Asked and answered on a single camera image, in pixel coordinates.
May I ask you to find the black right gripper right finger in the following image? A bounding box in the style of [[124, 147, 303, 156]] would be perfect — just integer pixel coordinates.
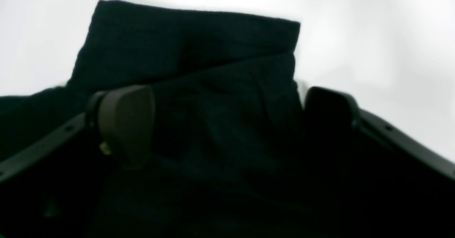
[[304, 86, 455, 238]]

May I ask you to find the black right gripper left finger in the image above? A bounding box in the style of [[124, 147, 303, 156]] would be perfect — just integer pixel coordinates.
[[0, 85, 156, 238]]

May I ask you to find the black graphic t-shirt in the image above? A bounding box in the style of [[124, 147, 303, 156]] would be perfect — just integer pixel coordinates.
[[0, 0, 356, 238]]

